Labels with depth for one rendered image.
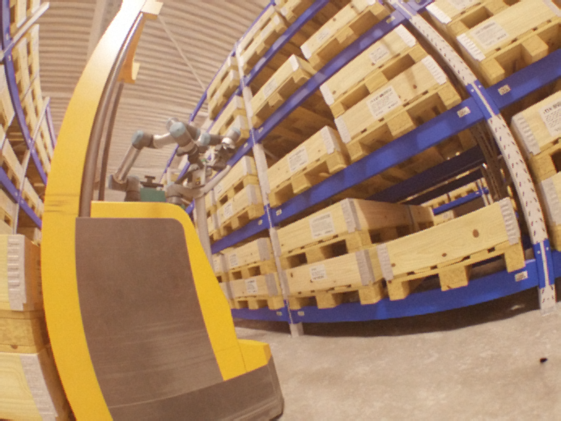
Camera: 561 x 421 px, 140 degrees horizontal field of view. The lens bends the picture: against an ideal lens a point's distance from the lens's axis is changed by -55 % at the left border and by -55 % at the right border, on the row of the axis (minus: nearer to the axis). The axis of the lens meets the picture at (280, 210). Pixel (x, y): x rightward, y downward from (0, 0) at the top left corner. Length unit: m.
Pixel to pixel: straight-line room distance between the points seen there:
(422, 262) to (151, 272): 1.22
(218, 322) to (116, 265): 0.37
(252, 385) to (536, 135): 1.61
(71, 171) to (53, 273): 0.34
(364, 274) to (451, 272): 0.53
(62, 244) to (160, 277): 0.34
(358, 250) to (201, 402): 1.16
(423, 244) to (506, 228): 0.46
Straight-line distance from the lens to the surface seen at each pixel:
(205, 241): 1.32
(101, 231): 0.75
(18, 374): 0.86
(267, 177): 2.09
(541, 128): 1.38
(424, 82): 1.47
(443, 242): 1.27
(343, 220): 1.49
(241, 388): 0.87
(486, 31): 1.62
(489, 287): 1.36
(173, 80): 9.42
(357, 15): 2.03
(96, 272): 0.73
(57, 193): 0.87
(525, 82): 1.53
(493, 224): 1.25
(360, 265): 1.45
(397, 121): 1.43
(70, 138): 0.97
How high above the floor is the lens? 0.60
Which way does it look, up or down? 15 degrees up
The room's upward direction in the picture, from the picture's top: 12 degrees counter-clockwise
